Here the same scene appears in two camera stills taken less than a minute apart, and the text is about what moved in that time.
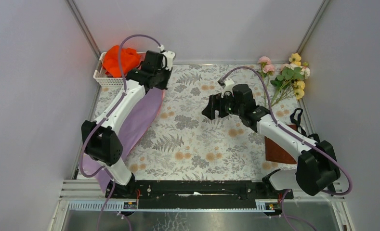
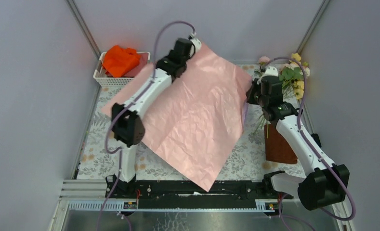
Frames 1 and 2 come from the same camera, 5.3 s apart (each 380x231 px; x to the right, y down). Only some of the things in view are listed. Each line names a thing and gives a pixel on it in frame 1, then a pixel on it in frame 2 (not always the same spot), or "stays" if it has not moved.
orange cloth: [130, 57] stays
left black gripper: [162, 68] to [186, 56]
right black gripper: [215, 103] to [255, 84]
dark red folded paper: [142, 56] stays
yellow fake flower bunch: [292, 79] stays
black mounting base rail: [197, 194] stays
